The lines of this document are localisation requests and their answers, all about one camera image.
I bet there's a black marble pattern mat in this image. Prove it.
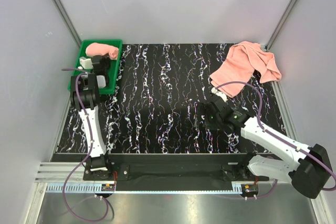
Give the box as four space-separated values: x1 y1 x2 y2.
56 42 296 154

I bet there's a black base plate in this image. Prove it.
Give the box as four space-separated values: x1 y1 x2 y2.
83 153 268 192

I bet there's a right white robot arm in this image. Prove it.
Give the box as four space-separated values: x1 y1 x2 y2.
195 95 332 199

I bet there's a green plastic tray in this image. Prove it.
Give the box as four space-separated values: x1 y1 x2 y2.
72 39 122 94

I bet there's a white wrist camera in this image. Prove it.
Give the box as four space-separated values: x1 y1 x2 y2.
78 57 93 70
211 88 228 102

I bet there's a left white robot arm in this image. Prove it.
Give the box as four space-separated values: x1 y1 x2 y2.
70 55 113 180

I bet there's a white slotted cable duct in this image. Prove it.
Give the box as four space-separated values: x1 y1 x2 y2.
46 183 116 194

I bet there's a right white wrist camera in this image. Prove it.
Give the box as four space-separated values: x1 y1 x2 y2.
211 88 228 102

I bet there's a pink striped towel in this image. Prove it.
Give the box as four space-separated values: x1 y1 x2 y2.
85 42 119 60

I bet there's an aluminium frame rail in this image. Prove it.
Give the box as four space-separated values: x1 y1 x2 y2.
34 163 87 183

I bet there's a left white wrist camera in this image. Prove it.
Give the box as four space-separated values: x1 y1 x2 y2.
78 57 93 70

